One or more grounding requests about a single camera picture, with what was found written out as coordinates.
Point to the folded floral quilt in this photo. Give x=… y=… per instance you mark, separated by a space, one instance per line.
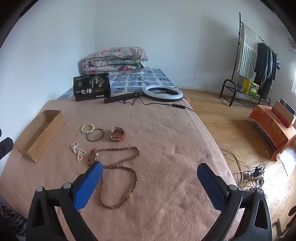
x=113 y=60

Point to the pink blanket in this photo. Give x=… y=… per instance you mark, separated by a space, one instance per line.
x=166 y=143

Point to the black folded tripod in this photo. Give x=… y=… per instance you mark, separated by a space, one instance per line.
x=120 y=98

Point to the black metal clothes rack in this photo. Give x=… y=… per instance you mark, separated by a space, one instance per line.
x=225 y=89

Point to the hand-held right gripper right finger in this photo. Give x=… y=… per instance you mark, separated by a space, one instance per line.
x=210 y=187

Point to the dark patterned cloth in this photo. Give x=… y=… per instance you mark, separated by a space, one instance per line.
x=11 y=220

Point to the white power strip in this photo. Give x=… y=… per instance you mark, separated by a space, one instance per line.
x=248 y=175

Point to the dark blue flat box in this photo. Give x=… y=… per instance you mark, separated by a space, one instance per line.
x=288 y=105

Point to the black snack bag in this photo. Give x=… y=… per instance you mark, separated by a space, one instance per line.
x=92 y=87

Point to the black charger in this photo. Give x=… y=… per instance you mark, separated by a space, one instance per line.
x=258 y=172

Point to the cardboard box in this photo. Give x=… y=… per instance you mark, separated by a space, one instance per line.
x=34 y=136

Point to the dark hanging clothes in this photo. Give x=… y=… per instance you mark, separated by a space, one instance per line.
x=266 y=67

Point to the striped towel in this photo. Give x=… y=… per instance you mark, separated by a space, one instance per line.
x=248 y=53

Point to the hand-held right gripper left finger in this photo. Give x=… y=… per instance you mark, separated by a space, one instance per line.
x=89 y=185

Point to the yellow box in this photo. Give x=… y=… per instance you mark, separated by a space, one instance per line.
x=251 y=87

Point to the small grey pot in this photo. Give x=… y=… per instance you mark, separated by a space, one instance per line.
x=239 y=87

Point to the dark metal bangle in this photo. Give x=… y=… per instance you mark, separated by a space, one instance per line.
x=92 y=140

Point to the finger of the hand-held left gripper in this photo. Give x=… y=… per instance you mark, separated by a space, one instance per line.
x=5 y=146

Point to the white pearl strand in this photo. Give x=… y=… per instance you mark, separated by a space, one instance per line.
x=77 y=151

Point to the blue checked bedsheet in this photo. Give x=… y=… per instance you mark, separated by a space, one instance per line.
x=129 y=82

